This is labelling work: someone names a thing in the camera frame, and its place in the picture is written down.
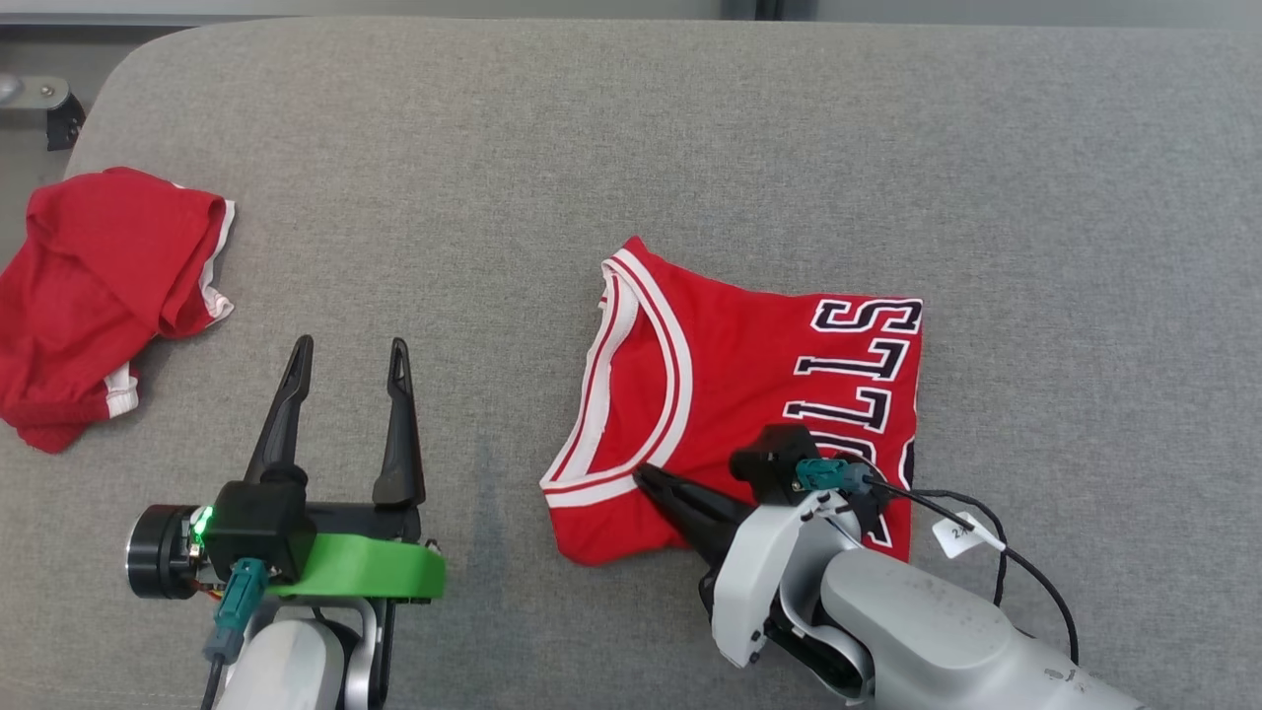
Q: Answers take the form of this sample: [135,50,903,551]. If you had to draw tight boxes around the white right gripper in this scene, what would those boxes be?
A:
[633,464,861,671]

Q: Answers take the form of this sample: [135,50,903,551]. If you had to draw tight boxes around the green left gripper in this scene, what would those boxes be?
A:
[245,335,448,603]

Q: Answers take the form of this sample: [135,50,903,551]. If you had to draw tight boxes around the red Bulls basketball jersey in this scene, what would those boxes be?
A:
[539,235,926,568]

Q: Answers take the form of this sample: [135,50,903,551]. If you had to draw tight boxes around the red basketball shorts white trim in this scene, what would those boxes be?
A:
[0,167,237,455]

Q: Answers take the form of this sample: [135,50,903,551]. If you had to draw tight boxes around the teal right camera connector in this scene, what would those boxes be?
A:
[795,458,875,495]

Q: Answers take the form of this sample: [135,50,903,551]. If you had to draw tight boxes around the teal camera connector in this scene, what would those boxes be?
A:
[203,557,270,665]
[795,458,875,495]

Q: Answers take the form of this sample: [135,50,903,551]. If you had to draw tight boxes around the teal left camera connector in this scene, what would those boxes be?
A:
[203,557,270,665]

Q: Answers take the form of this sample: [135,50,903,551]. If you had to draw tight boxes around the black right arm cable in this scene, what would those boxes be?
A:
[848,456,1082,665]

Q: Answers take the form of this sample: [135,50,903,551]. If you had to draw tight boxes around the white cable label tag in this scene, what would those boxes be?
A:
[931,510,1008,561]

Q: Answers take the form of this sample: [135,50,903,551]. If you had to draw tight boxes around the silver metal bracket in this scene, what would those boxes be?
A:
[0,73,87,152]

